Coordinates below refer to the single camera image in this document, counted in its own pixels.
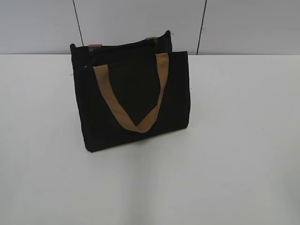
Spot black canvas tote bag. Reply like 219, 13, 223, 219
70, 31, 191, 152

